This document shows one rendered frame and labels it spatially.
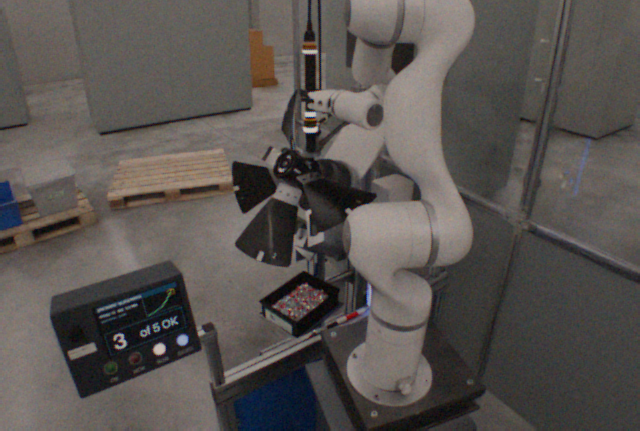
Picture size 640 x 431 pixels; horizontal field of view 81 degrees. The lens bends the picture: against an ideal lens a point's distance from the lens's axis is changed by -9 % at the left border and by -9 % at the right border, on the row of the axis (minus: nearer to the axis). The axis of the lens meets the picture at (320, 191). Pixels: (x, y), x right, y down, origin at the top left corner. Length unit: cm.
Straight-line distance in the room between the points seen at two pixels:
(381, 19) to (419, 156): 23
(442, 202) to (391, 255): 13
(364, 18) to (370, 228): 34
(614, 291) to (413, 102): 118
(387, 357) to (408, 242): 27
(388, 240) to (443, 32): 36
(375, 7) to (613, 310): 136
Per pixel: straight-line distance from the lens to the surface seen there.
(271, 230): 146
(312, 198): 133
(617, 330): 175
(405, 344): 84
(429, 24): 73
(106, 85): 667
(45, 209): 404
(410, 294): 78
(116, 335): 90
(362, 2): 71
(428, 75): 70
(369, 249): 68
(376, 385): 94
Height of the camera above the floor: 176
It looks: 25 degrees down
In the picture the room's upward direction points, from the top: straight up
